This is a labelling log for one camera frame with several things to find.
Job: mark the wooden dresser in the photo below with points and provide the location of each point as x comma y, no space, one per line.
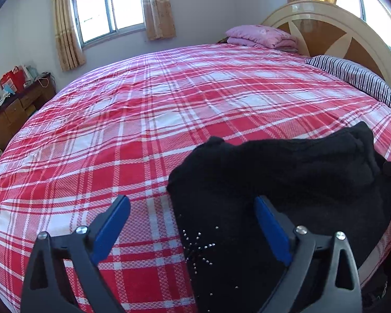
16,107

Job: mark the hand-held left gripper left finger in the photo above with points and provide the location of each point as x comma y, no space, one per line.
112,228

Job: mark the window behind headboard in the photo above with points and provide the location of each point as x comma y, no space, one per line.
374,3

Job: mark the sliding window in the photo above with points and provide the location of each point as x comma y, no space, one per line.
107,6

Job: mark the striped pillow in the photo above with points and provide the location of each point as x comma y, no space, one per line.
355,75

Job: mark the pink folded blanket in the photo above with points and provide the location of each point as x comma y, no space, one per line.
260,36

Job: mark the red plaid bed sheet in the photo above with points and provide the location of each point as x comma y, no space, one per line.
133,111

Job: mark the red paper bag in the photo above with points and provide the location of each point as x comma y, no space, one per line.
11,80

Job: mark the beige floral curtain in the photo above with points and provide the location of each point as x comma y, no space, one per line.
65,29
158,6

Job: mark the black pants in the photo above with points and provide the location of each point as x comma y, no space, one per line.
280,176

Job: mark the cream and wood headboard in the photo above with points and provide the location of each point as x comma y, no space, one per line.
312,9

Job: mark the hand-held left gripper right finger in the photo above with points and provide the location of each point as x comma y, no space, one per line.
272,228

